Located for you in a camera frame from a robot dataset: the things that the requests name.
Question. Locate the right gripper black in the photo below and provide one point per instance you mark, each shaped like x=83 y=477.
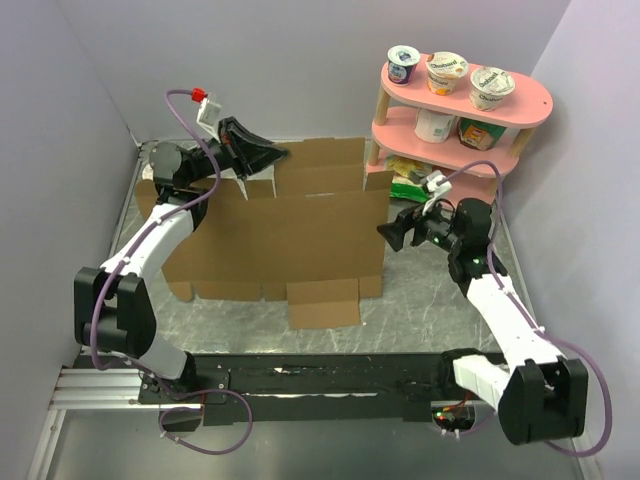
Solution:
x=394 y=232

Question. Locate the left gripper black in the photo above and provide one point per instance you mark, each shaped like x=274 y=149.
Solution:
x=245 y=148

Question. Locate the brown cardboard box sheet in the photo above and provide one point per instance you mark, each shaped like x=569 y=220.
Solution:
x=308 y=237

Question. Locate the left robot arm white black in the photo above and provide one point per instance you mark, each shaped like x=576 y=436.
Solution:
x=112 y=310

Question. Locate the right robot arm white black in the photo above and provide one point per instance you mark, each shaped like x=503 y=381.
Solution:
x=538 y=393

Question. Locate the green chips bag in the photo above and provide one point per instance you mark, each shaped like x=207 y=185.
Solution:
x=407 y=177

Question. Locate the white cup middle shelf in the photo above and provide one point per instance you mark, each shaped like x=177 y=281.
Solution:
x=432 y=126

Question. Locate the pink three-tier shelf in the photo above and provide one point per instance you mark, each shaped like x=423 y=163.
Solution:
x=392 y=129

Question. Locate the green orange package middle shelf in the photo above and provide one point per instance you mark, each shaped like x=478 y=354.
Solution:
x=478 y=135

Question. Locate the orange Chobani yogurt cup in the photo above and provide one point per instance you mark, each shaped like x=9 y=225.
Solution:
x=444 y=70

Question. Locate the blue white yogurt cup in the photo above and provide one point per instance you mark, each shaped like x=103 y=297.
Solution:
x=402 y=61

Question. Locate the white Chobani yogurt cup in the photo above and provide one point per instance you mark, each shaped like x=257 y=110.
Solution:
x=489 y=87

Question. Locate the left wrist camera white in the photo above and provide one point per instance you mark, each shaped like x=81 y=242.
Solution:
x=208 y=116

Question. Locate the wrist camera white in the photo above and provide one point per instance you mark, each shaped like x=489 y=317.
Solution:
x=437 y=187
x=208 y=116

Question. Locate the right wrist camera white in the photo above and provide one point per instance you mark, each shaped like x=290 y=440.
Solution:
x=437 y=187

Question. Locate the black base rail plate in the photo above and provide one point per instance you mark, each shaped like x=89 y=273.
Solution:
x=293 y=387

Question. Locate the aluminium frame rail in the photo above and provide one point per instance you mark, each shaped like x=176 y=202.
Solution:
x=84 y=389

